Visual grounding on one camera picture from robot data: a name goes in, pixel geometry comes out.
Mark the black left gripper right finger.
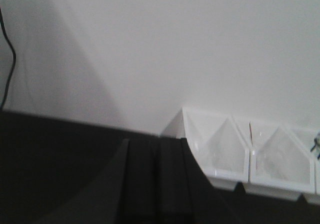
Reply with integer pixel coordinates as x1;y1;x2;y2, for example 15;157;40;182
158;138;244;224

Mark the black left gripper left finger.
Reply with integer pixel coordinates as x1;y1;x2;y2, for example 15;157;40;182
42;139;156;224

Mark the white storage bin left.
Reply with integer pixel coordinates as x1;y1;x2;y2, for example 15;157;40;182
161;106;250;191

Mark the white storage bin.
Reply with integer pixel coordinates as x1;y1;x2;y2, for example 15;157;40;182
232;116;315;201
285;125;320;206
161;106;250;191

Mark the red glass stirring rod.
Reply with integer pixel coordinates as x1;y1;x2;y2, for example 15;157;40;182
249;121;254;147

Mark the white storage bin middle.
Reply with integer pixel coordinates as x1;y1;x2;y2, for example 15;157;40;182
232;116;315;201

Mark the white storage bin right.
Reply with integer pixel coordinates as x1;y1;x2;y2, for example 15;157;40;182
285;125;320;206

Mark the black wire tripod stand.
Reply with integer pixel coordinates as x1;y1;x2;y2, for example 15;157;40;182
310;132;320;160

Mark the black power cable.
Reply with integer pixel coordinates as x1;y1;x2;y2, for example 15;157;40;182
0;6;17;109

